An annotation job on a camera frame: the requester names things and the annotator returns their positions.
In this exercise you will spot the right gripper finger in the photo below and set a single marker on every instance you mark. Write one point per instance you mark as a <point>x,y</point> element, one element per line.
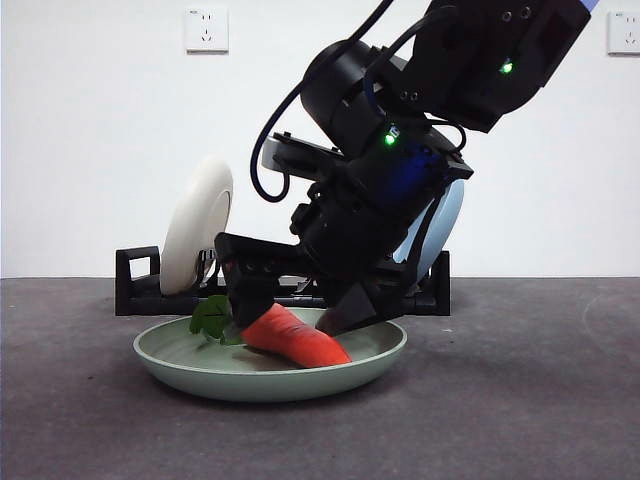
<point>355,310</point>
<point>252,300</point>

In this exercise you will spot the orange carrot with green leaves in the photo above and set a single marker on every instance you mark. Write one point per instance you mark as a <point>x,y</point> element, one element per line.
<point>300,345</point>

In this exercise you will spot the green plate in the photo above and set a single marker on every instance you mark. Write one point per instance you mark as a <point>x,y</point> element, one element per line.
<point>250,385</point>

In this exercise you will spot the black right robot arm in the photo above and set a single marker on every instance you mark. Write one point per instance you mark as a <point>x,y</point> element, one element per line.
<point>475,75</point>

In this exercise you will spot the blue plate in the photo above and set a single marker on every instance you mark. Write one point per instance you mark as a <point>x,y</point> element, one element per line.
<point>445,220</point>

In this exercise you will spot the cream white plate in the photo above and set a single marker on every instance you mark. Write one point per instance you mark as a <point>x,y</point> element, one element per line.
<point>195,225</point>

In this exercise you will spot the black plate rack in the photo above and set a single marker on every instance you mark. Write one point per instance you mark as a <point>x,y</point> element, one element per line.
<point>140,300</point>

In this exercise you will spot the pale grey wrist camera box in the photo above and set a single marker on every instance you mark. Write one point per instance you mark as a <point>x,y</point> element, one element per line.
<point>280,150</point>

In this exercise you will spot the white wall socket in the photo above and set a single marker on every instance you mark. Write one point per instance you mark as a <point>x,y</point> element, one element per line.
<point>207,30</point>
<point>625,32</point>

